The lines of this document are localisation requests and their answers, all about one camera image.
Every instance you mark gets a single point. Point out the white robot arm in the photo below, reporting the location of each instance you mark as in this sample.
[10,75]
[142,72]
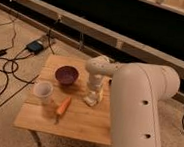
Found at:
[135,90]

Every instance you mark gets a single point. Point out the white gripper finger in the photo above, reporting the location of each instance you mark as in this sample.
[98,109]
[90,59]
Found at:
[100,95]

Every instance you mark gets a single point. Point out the blue power adapter box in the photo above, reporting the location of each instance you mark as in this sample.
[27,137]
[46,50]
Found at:
[34,47]

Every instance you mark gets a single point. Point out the wooden table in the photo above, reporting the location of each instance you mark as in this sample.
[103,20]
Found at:
[67,115]

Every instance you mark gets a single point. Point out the orange carrot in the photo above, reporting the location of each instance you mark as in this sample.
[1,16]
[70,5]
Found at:
[63,106]

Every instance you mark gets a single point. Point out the small black adapter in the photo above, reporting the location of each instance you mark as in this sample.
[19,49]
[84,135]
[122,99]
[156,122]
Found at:
[3,52]

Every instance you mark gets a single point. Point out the white sponge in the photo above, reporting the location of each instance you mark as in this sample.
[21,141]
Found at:
[91,100]

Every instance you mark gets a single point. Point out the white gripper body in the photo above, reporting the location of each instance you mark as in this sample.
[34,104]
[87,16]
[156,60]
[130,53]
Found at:
[94,84]

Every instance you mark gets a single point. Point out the translucent plastic cup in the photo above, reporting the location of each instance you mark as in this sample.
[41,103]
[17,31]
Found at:
[43,90]

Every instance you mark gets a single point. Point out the purple ceramic bowl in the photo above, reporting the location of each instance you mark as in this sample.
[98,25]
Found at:
[66,75]

